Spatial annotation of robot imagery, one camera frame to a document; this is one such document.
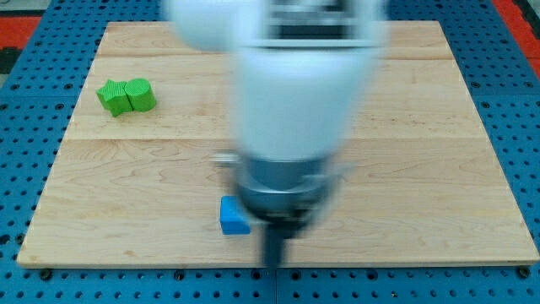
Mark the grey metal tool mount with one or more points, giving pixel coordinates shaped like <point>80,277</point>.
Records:
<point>292,194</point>

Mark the black pusher rod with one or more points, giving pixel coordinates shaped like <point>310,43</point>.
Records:
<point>273,245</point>

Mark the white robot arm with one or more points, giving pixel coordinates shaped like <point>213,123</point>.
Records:
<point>299,70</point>

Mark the green circle block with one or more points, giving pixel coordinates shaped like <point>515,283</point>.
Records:
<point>140,94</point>

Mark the blue block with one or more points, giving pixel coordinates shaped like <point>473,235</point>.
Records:
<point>232,218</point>

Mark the wooden board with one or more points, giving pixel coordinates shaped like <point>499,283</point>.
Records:
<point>140,190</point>

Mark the green star block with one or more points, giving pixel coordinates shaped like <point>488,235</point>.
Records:
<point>113,97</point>

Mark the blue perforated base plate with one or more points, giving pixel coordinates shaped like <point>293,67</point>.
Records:
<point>40,94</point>

